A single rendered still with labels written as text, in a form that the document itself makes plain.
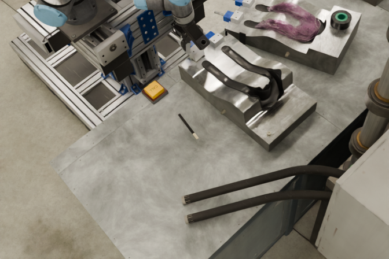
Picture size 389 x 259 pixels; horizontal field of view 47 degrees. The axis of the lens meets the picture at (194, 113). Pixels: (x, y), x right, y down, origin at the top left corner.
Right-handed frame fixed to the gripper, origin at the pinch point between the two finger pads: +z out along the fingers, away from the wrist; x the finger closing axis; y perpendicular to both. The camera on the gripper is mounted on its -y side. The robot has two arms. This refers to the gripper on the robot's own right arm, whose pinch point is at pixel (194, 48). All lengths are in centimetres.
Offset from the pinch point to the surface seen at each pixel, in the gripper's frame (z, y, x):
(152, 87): 8.5, 3.8, 21.7
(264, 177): -6, -56, 19
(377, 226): -66, -87, 24
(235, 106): -4.3, -30.5, 7.6
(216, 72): 4.8, -12.0, 0.0
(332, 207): -57, -79, 24
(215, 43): 3.7, -2.4, -8.4
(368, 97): -43, -66, -7
